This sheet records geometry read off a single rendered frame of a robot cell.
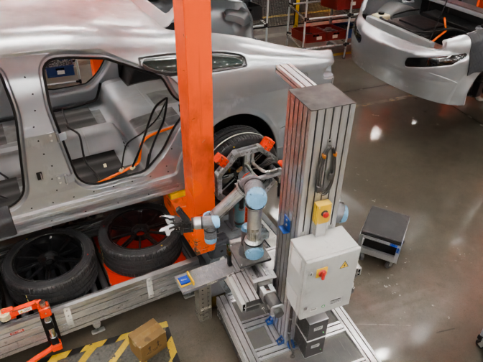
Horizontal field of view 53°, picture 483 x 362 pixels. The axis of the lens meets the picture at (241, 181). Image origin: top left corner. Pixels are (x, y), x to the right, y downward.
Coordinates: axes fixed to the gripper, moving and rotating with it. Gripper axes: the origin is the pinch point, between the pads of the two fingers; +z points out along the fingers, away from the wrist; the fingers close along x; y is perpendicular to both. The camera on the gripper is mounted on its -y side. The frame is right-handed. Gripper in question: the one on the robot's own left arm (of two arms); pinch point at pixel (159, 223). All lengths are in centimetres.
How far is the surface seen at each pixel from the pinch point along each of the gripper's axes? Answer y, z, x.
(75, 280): 71, 66, 43
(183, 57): -87, -21, 35
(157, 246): 64, 8, 68
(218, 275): 74, -36, 39
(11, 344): 100, 108, 16
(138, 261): 71, 23, 60
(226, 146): -4, -49, 96
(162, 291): 98, 7, 55
